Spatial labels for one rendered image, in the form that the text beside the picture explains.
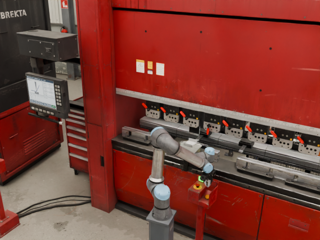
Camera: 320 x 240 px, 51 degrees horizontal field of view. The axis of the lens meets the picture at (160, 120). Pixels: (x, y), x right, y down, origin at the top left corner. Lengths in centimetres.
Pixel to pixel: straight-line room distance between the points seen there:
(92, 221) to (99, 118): 115
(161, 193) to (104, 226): 140
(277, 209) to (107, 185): 172
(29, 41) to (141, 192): 181
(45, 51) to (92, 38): 42
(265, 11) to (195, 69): 72
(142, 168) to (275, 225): 134
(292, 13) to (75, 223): 286
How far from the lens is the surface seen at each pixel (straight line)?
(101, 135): 343
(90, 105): 338
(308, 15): 259
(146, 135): 338
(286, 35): 265
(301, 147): 286
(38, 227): 390
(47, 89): 315
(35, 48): 316
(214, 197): 297
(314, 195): 295
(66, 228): 381
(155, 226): 263
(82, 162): 437
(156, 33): 301
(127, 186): 368
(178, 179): 327
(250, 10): 267
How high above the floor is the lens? 244
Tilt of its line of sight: 23 degrees down
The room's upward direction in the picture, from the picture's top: 1 degrees clockwise
